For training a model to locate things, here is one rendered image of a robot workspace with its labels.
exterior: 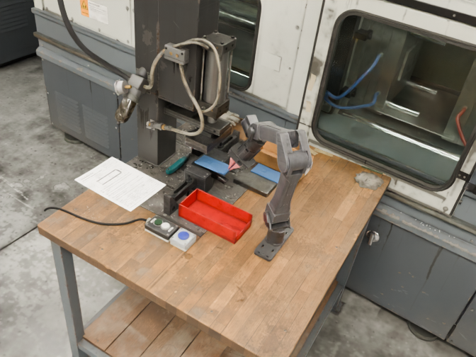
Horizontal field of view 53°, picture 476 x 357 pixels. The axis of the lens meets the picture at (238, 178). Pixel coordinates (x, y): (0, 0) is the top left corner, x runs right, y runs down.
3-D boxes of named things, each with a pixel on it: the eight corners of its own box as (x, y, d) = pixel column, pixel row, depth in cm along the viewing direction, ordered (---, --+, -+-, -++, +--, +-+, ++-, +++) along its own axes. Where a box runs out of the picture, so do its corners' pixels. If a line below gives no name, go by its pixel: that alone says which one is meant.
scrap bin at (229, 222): (234, 244, 174) (236, 232, 170) (178, 216, 182) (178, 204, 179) (251, 226, 182) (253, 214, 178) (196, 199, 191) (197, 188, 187)
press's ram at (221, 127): (208, 161, 182) (214, 91, 164) (153, 137, 191) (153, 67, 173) (232, 140, 195) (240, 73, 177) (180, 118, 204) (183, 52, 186)
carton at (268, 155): (299, 183, 207) (302, 168, 203) (248, 161, 216) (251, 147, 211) (311, 169, 217) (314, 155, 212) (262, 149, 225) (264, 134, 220)
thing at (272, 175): (282, 185, 200) (282, 180, 199) (250, 171, 206) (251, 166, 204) (289, 177, 205) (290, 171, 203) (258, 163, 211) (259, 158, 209)
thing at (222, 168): (227, 176, 188) (228, 170, 187) (194, 162, 194) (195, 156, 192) (236, 168, 193) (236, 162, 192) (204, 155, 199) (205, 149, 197)
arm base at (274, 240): (255, 237, 166) (273, 246, 164) (281, 207, 180) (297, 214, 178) (252, 253, 171) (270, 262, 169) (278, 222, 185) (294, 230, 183)
